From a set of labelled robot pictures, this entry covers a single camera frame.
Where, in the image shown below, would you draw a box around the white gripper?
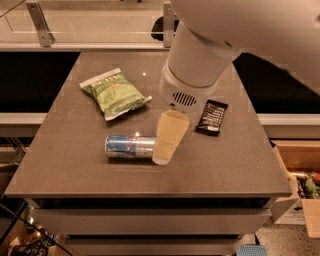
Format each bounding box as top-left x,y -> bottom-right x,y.
152,64 -> 216,165

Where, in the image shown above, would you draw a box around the Red Bull can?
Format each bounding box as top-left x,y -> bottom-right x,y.
105,135 -> 156,159

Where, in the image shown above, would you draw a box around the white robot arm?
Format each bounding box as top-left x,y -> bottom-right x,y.
152,0 -> 320,165

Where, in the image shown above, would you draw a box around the black snack bar wrapper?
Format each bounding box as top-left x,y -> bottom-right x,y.
196,99 -> 228,136

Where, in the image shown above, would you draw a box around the green chip bag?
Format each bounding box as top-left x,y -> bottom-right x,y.
79,68 -> 152,121

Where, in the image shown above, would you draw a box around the black office chair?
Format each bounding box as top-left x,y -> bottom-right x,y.
151,17 -> 164,41

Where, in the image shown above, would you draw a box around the grey table drawer cabinet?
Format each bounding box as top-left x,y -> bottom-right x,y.
26,197 -> 278,256

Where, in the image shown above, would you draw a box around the cardboard box with items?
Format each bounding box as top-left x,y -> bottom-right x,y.
271,140 -> 320,238

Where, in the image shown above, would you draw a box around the blue perforated basket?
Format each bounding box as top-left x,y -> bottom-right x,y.
236,245 -> 268,256

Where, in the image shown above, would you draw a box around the clutter bin lower left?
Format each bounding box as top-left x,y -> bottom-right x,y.
0,197 -> 74,256

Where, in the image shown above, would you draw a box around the middle metal railing bracket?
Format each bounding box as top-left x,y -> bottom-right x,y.
163,1 -> 175,48

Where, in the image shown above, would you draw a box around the metal railing bracket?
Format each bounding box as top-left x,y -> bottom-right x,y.
26,0 -> 55,47
163,1 -> 175,48

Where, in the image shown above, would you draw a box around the left metal railing bracket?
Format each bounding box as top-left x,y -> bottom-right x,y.
26,0 -> 55,47

